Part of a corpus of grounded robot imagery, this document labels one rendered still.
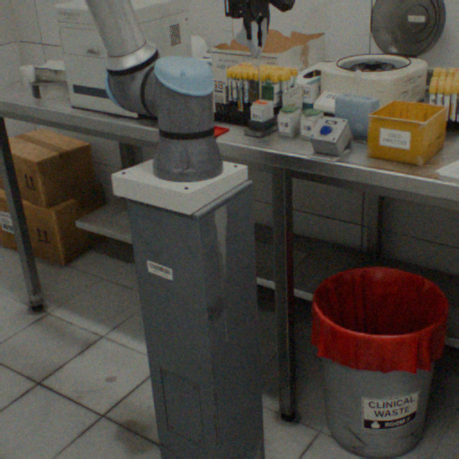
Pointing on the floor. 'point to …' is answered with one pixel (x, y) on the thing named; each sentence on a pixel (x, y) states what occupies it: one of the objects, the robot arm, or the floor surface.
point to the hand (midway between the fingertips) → (258, 52)
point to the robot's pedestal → (202, 324)
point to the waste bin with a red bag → (377, 356)
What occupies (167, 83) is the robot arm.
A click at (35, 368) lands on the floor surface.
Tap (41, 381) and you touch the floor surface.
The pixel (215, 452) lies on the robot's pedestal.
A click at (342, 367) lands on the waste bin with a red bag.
